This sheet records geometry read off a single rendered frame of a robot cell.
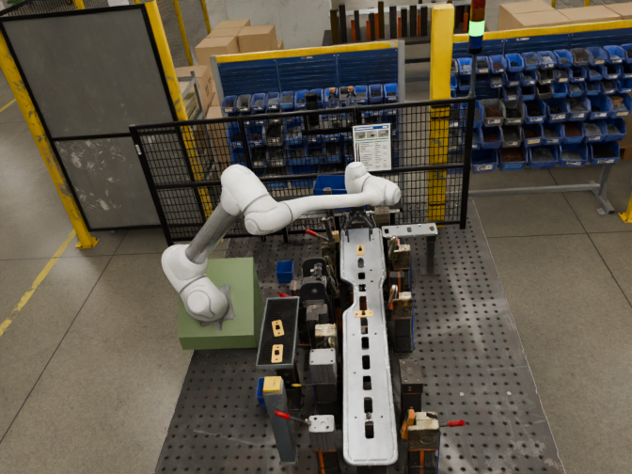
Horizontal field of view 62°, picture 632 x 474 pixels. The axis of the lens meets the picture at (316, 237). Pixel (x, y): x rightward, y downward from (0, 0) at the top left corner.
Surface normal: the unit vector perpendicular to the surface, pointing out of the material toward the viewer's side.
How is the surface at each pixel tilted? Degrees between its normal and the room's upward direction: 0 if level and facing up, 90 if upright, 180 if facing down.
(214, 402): 0
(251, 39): 90
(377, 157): 90
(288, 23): 90
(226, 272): 44
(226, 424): 0
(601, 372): 0
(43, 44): 90
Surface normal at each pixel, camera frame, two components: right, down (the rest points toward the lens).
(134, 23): -0.07, 0.59
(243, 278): -0.11, -0.17
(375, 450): -0.11, -0.80
